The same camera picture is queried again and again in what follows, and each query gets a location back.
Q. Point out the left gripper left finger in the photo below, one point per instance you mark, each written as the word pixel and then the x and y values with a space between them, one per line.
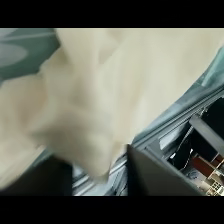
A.
pixel 50 180

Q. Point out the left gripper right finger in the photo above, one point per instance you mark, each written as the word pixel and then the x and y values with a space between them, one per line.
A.
pixel 153 178

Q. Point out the cream shirt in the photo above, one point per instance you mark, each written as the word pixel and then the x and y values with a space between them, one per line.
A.
pixel 100 93

